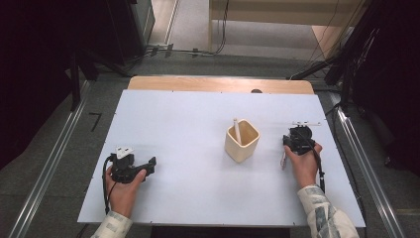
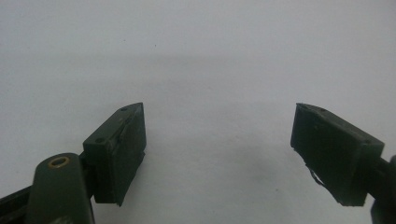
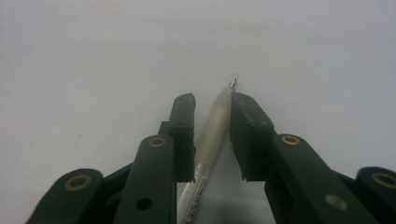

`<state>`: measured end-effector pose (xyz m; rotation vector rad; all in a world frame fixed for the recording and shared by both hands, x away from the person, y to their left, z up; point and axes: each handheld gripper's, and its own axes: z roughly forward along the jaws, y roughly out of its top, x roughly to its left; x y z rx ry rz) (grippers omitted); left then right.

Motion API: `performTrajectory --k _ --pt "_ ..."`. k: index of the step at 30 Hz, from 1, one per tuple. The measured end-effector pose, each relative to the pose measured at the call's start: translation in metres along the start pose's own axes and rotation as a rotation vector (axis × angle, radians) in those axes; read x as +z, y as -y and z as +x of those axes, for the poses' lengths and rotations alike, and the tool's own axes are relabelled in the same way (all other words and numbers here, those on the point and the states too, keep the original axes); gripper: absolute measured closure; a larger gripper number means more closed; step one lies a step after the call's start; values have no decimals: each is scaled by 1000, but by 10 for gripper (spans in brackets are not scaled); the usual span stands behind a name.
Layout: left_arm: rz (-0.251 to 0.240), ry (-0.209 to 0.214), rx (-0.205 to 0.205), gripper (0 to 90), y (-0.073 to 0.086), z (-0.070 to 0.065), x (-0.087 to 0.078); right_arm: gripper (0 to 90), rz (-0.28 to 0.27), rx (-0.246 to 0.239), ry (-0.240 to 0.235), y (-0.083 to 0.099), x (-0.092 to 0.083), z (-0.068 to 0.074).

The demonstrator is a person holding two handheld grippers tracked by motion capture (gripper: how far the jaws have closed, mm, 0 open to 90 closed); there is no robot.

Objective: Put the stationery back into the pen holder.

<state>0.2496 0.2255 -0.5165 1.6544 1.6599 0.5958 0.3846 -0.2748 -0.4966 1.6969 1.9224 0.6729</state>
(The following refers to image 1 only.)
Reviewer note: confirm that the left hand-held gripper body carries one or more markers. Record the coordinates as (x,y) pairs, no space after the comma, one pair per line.
(122,171)

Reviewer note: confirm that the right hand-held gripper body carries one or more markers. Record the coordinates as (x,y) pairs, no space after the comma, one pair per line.
(302,140)

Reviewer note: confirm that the beige square pen holder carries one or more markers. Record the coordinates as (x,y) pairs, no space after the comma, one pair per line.
(239,150)

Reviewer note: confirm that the white pen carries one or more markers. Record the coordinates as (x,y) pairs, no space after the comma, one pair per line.
(237,132)

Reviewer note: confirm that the person's left hand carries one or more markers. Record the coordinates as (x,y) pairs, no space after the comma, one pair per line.
(124,196)

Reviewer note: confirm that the person's right hand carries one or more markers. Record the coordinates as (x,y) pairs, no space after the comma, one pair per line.
(305,168)

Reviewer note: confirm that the white board mat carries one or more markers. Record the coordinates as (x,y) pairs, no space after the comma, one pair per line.
(171,125)

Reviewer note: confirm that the dark round table grommet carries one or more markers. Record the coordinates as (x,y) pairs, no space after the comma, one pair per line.
(256,91)

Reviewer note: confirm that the black metal stand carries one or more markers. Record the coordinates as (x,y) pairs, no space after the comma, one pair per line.
(75,82)
(345,66)

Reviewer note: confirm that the light wooden bench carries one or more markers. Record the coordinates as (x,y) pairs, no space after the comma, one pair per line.
(264,15)

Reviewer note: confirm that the dark cabinet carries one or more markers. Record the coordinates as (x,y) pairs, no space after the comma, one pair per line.
(132,26)

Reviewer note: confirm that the aluminium floor rail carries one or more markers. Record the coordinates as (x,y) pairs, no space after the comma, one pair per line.
(379,195)
(46,168)

